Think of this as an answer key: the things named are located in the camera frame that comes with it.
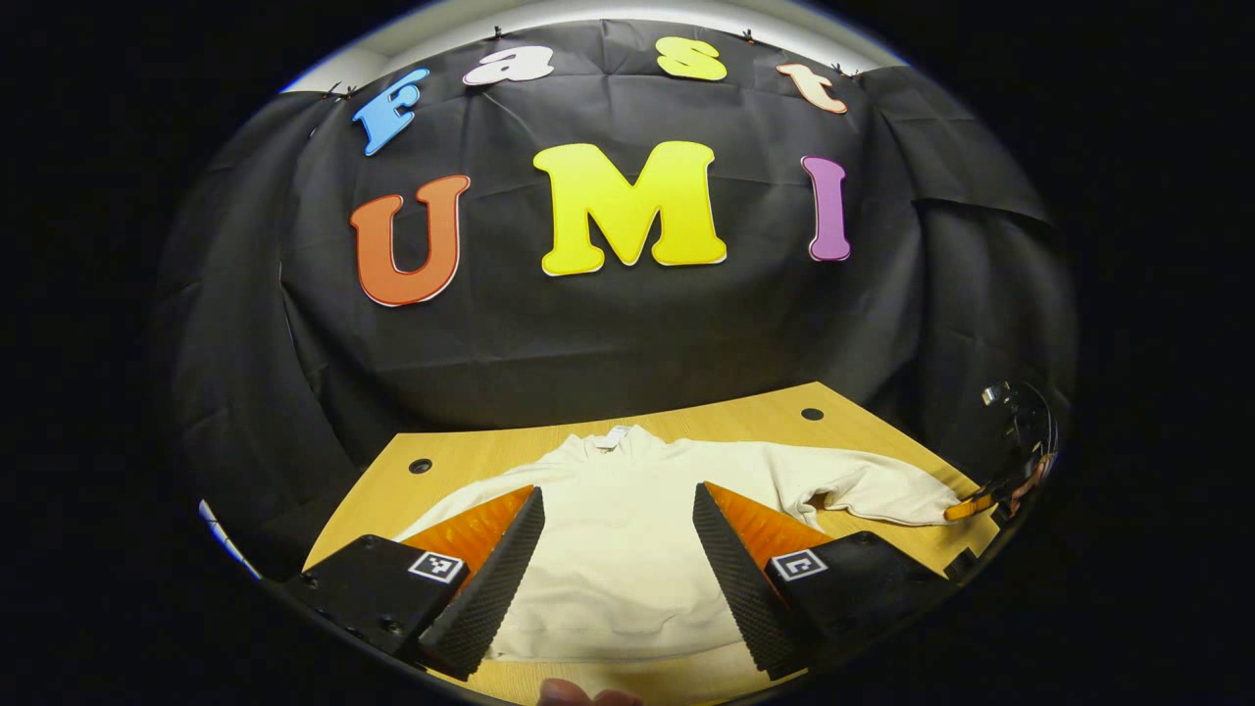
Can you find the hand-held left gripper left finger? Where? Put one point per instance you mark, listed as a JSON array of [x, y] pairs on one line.
[[495, 588]]

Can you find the cream long-sleeve sweater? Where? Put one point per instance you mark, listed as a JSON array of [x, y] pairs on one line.
[[627, 529]]

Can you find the black backdrop cloth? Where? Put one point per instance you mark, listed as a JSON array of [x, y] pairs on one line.
[[627, 343]]

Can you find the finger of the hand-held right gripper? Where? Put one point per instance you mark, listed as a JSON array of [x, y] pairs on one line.
[[969, 507]]

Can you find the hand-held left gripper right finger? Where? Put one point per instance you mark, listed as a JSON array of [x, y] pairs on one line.
[[740, 588]]

